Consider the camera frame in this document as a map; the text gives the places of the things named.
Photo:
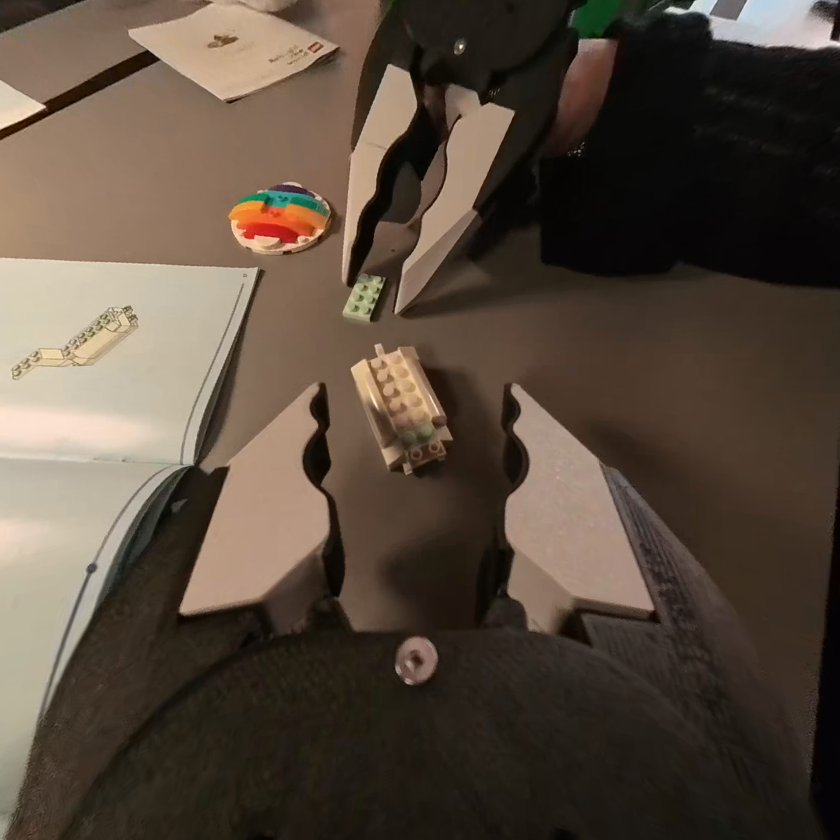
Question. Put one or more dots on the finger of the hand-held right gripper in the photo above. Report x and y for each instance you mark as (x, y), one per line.
(367, 170)
(476, 157)

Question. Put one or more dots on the light green lego plate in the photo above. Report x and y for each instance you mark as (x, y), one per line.
(363, 298)

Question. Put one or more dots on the open lego instruction booklet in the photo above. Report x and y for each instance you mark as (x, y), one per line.
(98, 407)

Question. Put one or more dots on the small printed leaflet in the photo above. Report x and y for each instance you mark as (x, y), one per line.
(16, 105)

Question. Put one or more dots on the closed white instruction booklet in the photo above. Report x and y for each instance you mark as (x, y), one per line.
(229, 46)

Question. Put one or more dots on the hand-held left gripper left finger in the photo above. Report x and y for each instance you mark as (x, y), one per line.
(262, 518)

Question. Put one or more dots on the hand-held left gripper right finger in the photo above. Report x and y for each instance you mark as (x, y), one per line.
(571, 525)

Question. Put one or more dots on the person's right hand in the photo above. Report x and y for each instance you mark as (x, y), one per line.
(581, 92)

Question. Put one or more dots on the round rainbow lego model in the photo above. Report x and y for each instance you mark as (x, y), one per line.
(279, 216)

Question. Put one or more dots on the white lego brick assembly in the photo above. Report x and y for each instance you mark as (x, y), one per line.
(394, 400)

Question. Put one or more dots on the person's right forearm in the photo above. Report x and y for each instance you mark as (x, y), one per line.
(709, 164)

